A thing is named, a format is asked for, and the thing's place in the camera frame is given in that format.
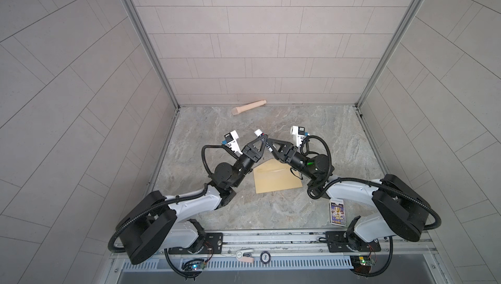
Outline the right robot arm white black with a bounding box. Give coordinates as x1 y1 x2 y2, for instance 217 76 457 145
267 139 435 251

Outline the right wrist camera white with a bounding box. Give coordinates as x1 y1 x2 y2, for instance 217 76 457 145
290 126 309 147

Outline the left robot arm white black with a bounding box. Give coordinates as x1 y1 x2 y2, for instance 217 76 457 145
108 134 268 264

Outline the blue white glue stick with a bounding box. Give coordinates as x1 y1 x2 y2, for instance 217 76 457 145
254 129 267 137

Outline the yellow manila envelope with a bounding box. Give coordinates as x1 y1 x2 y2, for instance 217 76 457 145
253 160 303 194

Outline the circuit board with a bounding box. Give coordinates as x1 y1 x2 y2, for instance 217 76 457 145
182 259 207 272
350 256 377 274

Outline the right circuit board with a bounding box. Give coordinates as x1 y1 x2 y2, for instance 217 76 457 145
350 256 377 274

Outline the left circuit board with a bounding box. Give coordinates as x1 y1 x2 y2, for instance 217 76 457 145
182 259 207 272

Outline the white beige tag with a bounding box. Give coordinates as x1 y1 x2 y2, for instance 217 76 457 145
236 249 254 264

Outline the beige wooden pestle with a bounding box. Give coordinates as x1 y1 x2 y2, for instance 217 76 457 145
231 100 267 115

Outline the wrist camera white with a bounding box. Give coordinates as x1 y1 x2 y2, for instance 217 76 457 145
222 130 242 156
290 126 309 147

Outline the aluminium mounting rail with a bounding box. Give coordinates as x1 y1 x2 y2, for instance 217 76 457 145
109 227 437 261

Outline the left black corrugated cable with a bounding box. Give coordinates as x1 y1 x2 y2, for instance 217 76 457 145
201 144 236 177

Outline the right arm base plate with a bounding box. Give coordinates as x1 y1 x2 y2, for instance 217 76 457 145
325 231 381 253

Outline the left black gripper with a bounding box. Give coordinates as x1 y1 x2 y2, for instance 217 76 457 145
227 137 264 191

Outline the right black corrugated cable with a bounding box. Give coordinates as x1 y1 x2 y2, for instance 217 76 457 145
299 134 442 231

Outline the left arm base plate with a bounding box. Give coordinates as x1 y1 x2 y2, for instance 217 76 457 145
168 233 224 255

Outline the black corrugated cable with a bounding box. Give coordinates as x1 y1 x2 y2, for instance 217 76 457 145
201 144 236 177
299 134 442 231

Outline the round black white badge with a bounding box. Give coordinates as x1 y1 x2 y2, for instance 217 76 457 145
260 251 271 264

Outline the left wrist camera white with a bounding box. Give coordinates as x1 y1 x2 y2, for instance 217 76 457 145
222 130 242 156

